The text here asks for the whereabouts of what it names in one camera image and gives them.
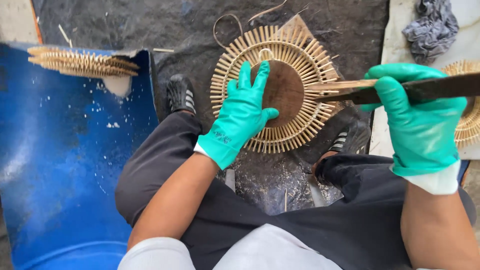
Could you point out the long dark knife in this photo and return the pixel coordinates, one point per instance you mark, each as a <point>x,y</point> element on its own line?
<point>442,88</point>

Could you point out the black striped left shoe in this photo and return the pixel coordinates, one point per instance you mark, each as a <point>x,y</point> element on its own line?
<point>180,93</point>

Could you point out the stack of rattan sunburst frames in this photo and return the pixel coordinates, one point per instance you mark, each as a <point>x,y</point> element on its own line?
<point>80,63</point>

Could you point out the person's right hand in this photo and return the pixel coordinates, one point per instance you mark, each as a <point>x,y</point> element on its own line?
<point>423,127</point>

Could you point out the short bamboo stick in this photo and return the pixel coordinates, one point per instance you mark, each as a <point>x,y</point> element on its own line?
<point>163,50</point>
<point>64,34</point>

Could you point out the person's white shirt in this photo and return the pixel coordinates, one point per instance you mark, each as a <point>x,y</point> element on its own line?
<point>240,251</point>

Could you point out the round rattan sunburst frame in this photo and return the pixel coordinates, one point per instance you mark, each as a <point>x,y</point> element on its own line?
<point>468,127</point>
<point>285,90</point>

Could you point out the black striped shoe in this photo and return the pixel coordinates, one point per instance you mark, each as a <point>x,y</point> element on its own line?
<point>180,93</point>
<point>350,137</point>

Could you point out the person's left hand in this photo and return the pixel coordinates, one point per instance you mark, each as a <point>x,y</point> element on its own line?
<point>236,123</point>

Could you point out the brown wooden board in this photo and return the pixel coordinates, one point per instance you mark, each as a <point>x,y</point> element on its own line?
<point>296,26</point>

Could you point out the curled rattan strip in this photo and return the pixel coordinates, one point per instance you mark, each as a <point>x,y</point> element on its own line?
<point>227,22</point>

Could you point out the blue plastic barrel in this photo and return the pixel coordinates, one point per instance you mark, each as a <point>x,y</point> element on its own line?
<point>63,161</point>

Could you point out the person's black trousers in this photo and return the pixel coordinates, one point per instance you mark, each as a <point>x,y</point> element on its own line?
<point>337,225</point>

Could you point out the white board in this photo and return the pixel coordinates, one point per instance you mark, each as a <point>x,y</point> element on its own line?
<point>390,48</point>

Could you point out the grey crumpled cloth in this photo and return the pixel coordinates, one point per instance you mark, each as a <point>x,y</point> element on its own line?
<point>431,30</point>

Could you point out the black striped right shoe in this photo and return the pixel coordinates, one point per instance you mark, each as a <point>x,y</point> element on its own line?
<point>350,137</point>

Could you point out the black floor mat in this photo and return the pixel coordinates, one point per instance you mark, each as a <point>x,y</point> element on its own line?
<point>180,26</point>

